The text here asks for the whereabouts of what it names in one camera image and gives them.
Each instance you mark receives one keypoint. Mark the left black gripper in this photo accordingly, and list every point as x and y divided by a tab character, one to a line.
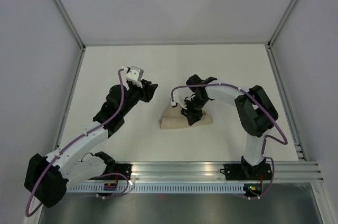
147	90

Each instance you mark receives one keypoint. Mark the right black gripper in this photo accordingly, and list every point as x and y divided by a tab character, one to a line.
192	116

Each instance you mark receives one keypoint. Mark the beige cloth napkin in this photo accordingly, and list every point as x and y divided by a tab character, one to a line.
172	118

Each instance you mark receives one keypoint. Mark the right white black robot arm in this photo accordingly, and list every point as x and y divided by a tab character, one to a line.
255	111

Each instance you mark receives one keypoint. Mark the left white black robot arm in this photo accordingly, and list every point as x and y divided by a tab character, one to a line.
48	177

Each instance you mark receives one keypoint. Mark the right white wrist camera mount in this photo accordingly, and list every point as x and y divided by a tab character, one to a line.
175	102

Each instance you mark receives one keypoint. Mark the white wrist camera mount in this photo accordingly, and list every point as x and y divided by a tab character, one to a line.
134	75
175	102

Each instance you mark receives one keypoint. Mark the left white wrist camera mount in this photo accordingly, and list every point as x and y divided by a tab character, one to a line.
134	75

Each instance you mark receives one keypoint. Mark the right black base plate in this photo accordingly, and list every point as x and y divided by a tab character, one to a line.
237	172

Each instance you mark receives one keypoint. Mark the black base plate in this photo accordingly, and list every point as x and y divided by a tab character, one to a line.
118	171
237	172

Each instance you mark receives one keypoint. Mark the left aluminium side rail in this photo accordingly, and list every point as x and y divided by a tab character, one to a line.
68	100

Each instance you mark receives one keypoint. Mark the aluminium side rail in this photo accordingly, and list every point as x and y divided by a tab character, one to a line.
286	104
68	100

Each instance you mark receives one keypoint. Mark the white slotted cable duct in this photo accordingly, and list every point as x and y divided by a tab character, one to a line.
180	188

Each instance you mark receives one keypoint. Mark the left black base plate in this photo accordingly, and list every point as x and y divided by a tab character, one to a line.
118	171

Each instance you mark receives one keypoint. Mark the aluminium front mounting rail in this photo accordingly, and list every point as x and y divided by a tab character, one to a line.
205	172

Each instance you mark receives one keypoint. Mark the right aluminium side rail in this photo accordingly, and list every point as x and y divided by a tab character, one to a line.
286	104

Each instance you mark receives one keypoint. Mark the left aluminium frame post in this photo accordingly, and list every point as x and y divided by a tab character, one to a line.
69	24

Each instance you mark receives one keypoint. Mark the aluminium frame post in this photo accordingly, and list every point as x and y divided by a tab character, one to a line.
69	24
286	14

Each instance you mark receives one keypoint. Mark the right aluminium frame post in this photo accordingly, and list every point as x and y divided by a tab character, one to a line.
286	14

